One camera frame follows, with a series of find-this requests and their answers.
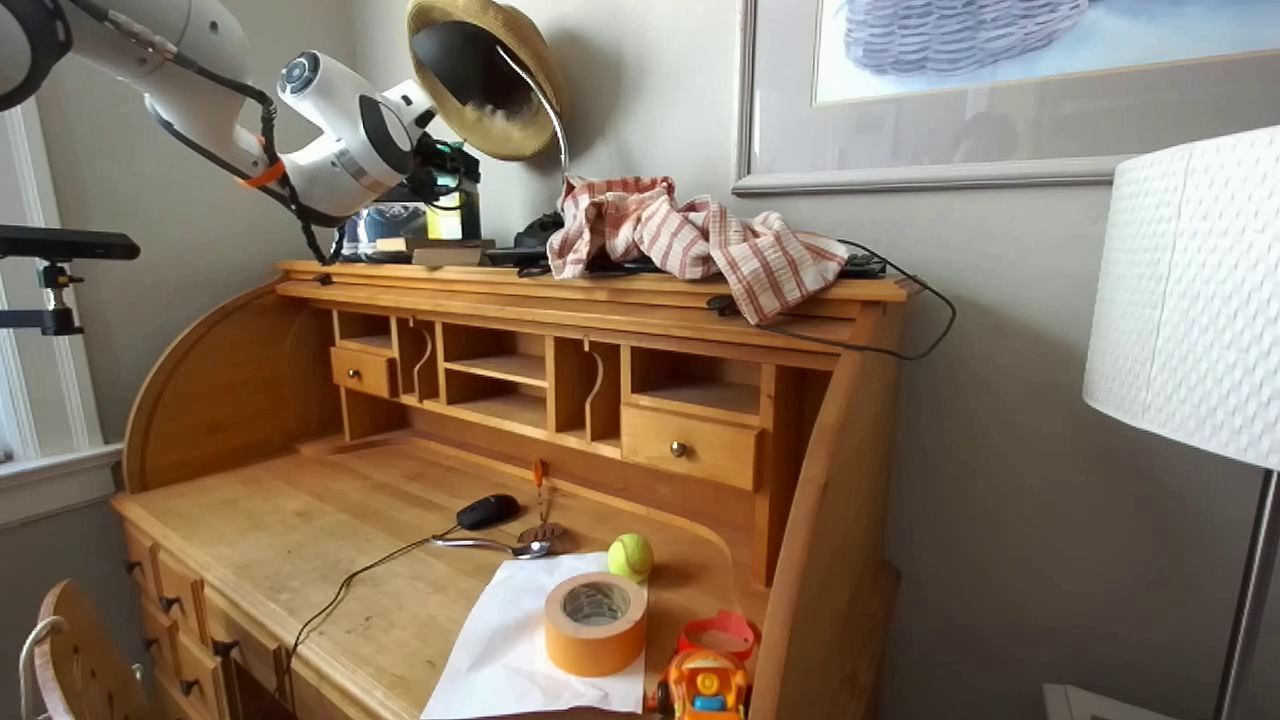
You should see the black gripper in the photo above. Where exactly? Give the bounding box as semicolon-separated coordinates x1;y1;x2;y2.
403;125;484;208

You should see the yellow green crayon box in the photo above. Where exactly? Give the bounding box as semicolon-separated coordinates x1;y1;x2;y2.
421;183;484;250

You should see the tan book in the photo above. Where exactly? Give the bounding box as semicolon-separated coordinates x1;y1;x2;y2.
403;232;501;260

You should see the blue white sneaker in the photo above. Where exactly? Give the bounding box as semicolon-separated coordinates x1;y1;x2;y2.
336;199;431;265

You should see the gold bowl hat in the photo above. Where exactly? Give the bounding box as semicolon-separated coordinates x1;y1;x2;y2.
403;0;576;257

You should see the dark purple book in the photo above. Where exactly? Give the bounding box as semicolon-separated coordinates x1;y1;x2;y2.
377;243;501;273

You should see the small desk drawer with knob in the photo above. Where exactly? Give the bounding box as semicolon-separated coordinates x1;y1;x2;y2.
617;398;767;494
326;338;403;404

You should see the red striped white cloth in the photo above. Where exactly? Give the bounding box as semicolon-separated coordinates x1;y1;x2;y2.
542;172;850;330

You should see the black computer mouse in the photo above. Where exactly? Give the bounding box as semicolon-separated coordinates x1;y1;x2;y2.
450;493;523;536

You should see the wooden roll-top desk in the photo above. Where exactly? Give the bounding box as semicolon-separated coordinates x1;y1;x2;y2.
109;257;923;720

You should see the yellow tennis ball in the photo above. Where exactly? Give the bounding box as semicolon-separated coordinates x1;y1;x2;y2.
605;528;654;582

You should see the white paper sheet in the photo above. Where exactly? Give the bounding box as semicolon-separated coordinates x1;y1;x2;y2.
421;549;653;720

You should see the orange tape roll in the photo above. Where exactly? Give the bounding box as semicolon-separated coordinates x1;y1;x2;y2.
541;569;654;679

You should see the orange toy car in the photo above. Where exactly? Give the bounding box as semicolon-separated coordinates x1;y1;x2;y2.
648;609;762;720

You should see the white lamp shade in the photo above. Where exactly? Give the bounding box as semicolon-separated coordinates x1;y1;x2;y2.
1074;120;1280;476

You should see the metal floor lamp pole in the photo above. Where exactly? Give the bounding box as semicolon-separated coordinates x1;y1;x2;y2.
1210;464;1280;720

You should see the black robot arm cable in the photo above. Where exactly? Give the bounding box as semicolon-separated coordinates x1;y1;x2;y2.
61;0;350;266

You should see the black camera stand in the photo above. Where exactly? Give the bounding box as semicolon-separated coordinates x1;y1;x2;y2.
0;218;145;338

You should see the thin black mouse cable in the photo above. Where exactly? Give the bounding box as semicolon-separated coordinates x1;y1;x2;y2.
281;525;470;672

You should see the framed wall picture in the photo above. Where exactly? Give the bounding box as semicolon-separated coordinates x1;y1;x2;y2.
726;0;1280;199

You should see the white window frame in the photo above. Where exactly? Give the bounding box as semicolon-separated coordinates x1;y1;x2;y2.
0;100;126;531

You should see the black power cable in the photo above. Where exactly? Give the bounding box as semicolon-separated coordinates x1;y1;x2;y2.
704;237;962;365

